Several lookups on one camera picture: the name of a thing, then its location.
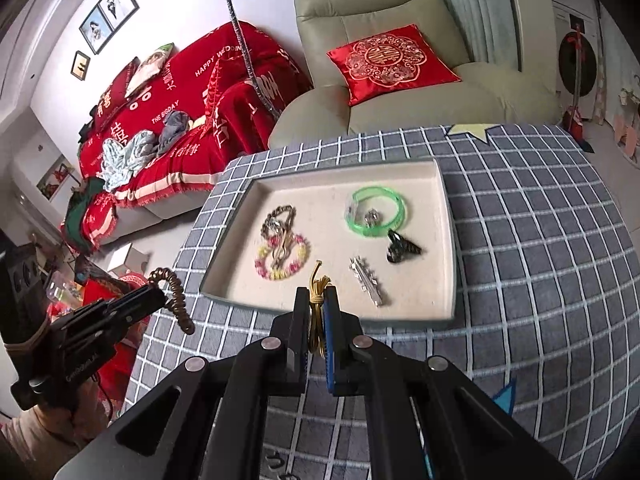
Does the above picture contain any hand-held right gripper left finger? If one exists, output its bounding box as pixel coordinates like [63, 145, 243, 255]
[52, 286, 312, 480]

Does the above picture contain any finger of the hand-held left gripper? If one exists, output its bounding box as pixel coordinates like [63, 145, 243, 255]
[106, 282, 169, 330]

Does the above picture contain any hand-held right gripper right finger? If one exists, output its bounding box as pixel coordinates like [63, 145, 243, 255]
[323, 286, 573, 480]

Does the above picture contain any brown coil bead bracelet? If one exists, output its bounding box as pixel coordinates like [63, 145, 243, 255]
[150, 267, 196, 336]

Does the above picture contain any gold cord bracelet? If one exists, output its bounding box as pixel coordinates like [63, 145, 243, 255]
[307, 260, 334, 359]

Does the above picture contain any silver hair clip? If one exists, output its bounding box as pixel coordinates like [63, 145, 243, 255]
[349, 255, 391, 308]

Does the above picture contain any pink yellow bead bracelet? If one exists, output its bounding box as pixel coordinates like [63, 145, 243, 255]
[254, 232, 311, 281]

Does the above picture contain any black claw hair clip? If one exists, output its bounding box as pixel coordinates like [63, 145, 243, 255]
[385, 229, 423, 264]

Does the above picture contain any green translucent bracelet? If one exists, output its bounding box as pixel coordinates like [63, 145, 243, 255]
[344, 185, 406, 235]

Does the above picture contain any beige jewelry tray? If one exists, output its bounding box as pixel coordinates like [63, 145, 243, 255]
[199, 157, 458, 331]

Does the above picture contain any tan braided bead bracelet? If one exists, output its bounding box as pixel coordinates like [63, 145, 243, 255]
[260, 204, 299, 271]

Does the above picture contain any person's left forearm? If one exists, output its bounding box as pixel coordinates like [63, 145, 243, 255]
[0, 400, 108, 480]

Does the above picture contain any white box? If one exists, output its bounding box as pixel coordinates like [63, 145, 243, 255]
[107, 245, 149, 274]

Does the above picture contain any red patterned box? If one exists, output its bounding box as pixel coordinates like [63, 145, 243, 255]
[81, 271, 152, 403]

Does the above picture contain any light grey sofa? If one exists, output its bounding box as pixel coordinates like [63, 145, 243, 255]
[100, 192, 213, 247]

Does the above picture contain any green red folded blanket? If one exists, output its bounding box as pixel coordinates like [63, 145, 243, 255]
[62, 180, 119, 254]

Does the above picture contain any light blue crumpled cloth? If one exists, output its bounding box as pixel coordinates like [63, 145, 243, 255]
[100, 130, 161, 193]

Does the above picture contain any grey crumpled cloth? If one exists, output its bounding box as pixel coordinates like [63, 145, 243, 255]
[157, 110, 194, 156]

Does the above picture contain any blue star sticker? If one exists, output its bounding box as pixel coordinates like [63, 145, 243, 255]
[492, 377, 517, 417]

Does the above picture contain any grey checked tablecloth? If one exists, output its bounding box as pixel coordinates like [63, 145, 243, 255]
[122, 122, 621, 480]

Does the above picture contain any red covered sofa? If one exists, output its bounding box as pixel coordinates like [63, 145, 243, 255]
[77, 22, 313, 211]

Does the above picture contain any red printed pillow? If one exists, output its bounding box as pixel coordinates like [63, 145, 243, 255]
[106, 57, 141, 100]

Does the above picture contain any red satin pillow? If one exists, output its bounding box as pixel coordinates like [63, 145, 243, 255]
[200, 55, 242, 132]

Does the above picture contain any white green printed pillow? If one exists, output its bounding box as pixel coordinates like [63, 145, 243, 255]
[125, 42, 176, 98]

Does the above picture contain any pale yellow star sticker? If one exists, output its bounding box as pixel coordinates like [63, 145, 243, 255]
[445, 122, 494, 144]

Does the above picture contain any gooseneck phone stand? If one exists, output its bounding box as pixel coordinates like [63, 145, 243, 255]
[222, 0, 288, 122]

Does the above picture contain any red embroidered cushion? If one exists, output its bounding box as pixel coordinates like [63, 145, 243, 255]
[326, 23, 462, 107]

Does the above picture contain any green leather armchair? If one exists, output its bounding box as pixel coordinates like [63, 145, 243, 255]
[267, 0, 561, 151]

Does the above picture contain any teal curtain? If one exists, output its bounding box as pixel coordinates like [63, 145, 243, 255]
[410, 0, 521, 68]

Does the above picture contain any white washing machine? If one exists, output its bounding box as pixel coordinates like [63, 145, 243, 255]
[552, 2, 604, 122]

